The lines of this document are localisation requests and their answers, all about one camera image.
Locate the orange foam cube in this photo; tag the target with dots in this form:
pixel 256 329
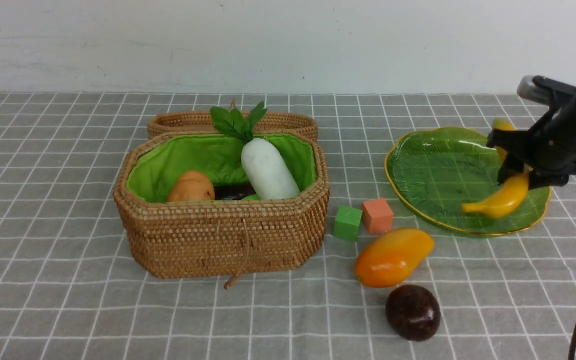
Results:
pixel 377 216

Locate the woven wicker basket green lining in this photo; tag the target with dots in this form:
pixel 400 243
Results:
pixel 218 238

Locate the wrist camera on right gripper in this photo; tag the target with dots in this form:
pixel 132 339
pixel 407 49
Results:
pixel 545 91

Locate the brown potato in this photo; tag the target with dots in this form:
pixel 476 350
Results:
pixel 194 186

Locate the green foam cube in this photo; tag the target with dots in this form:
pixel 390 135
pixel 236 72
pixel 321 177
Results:
pixel 347 223

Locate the yellow banana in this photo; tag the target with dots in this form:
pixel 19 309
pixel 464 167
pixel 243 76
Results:
pixel 510 195

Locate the grey checkered tablecloth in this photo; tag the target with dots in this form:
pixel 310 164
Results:
pixel 70 290

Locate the purple eggplant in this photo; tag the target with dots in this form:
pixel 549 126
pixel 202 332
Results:
pixel 233 192

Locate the orange yellow mango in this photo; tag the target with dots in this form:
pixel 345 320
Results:
pixel 392 257

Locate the woven wicker basket lid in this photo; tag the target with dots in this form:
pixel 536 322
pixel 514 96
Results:
pixel 200 121

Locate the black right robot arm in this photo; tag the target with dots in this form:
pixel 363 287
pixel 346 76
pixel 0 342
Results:
pixel 548 147

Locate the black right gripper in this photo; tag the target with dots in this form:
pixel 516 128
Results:
pixel 548 148

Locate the dark purple passion fruit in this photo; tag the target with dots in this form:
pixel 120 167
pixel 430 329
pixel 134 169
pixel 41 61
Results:
pixel 413 312

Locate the green glass leaf plate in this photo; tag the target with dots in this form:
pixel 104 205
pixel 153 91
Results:
pixel 434 171

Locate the green bitter gourd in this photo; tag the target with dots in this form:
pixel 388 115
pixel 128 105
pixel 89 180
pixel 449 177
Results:
pixel 251 197

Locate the white radish with leaves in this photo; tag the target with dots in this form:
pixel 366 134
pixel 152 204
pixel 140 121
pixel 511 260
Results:
pixel 262 162

